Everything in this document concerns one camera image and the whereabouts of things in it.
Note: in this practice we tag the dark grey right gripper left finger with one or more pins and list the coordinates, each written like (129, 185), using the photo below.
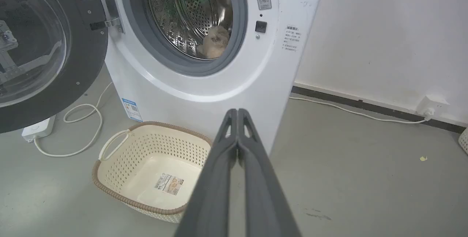
(214, 189)

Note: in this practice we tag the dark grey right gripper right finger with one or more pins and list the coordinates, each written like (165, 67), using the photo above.
(268, 196)

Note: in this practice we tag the white front-load washing machine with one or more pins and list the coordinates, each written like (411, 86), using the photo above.
(234, 83)

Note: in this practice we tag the round dark washing machine door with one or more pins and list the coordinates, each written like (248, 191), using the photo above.
(44, 46)

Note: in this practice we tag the cream perforated laundry basket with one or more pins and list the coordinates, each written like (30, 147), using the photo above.
(150, 171)

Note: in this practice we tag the beige cloth in drum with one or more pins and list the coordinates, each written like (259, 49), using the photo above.
(215, 43)

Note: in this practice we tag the white power strip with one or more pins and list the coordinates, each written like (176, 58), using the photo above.
(38, 129)

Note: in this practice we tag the white perforated basket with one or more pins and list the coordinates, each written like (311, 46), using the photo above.
(463, 141)

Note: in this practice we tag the white wall socket plug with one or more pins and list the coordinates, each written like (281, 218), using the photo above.
(431, 106)

